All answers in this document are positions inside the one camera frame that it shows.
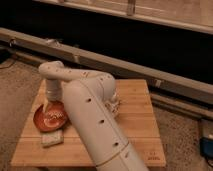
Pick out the blue box on floor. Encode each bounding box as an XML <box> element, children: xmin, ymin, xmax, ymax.
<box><xmin>200</xmin><ymin>136</ymin><xmax>213</xmax><ymax>159</ymax></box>

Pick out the white green sponge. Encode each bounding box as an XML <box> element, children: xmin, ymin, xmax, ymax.
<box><xmin>41</xmin><ymin>130</ymin><xmax>64</xmax><ymax>148</ymax></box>

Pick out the orange ceramic bowl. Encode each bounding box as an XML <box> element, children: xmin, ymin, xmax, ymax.
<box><xmin>33</xmin><ymin>101</ymin><xmax>68</xmax><ymax>132</ymax></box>

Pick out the crumpled snack bag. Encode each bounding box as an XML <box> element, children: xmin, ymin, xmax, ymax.
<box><xmin>105</xmin><ymin>94</ymin><xmax>120</xmax><ymax>117</ymax></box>

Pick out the grey metal floor rail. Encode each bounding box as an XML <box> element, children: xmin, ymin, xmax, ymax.
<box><xmin>0</xmin><ymin>27</ymin><xmax>213</xmax><ymax>105</ymax></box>

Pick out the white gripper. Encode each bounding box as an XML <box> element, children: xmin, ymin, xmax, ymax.
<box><xmin>42</xmin><ymin>79</ymin><xmax>62</xmax><ymax>113</ymax></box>

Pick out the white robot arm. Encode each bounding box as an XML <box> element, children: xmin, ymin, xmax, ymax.
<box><xmin>39</xmin><ymin>61</ymin><xmax>149</xmax><ymax>171</ymax></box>

